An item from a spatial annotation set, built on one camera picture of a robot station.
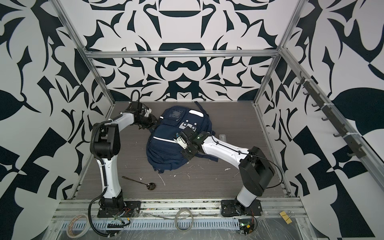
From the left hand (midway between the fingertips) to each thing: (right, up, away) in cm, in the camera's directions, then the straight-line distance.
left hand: (160, 121), depth 102 cm
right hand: (+19, -16, -17) cm, 30 cm away
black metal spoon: (0, -33, -23) cm, 40 cm away
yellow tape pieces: (+66, -45, -30) cm, 86 cm away
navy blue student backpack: (+5, -18, -14) cm, 23 cm away
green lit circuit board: (+47, -48, -31) cm, 74 cm away
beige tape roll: (-27, -49, -35) cm, 66 cm away
